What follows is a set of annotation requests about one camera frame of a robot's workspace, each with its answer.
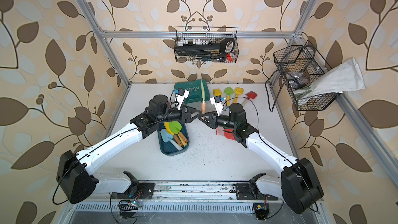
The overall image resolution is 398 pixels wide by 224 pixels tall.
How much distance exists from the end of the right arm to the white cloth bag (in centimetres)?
28

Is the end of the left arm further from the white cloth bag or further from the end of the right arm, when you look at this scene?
the white cloth bag

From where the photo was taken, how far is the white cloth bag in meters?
0.56

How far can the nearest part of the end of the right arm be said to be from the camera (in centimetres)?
61

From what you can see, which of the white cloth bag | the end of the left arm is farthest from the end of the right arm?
the white cloth bag
